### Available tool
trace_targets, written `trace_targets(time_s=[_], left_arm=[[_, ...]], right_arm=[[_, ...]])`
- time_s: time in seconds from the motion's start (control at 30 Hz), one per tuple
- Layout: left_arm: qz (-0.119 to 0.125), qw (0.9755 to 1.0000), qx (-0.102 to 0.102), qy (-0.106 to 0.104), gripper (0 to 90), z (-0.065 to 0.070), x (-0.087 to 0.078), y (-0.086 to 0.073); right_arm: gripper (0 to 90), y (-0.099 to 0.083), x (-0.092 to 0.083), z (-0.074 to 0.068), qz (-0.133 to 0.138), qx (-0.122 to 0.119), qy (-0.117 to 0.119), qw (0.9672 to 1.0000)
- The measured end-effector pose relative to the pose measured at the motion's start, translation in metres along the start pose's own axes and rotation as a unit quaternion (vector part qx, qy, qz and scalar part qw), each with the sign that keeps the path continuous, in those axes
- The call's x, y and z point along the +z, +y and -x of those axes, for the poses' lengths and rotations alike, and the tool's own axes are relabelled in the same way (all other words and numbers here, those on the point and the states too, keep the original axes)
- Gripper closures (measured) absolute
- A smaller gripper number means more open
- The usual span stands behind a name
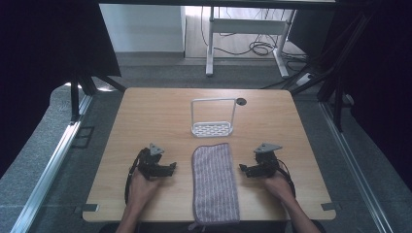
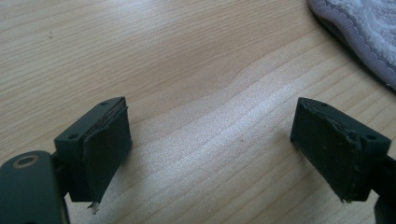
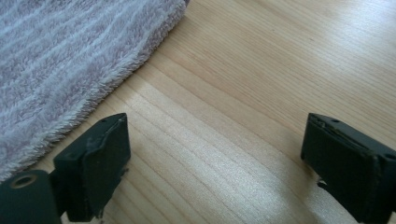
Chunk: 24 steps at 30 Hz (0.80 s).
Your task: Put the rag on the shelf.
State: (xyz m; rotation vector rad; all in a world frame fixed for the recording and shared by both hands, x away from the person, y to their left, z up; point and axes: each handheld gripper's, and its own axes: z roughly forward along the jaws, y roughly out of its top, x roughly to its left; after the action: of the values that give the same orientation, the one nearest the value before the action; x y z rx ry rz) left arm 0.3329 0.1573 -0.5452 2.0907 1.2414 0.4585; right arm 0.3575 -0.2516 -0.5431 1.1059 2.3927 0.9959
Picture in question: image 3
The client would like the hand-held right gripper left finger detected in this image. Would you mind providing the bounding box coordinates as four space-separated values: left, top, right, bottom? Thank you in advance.
52 112 132 223

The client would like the fluffy striped lilac towel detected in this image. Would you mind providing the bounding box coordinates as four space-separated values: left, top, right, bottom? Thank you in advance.
0 0 191 182

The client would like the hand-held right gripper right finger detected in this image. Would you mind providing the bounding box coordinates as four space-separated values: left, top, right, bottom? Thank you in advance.
300 112 396 224

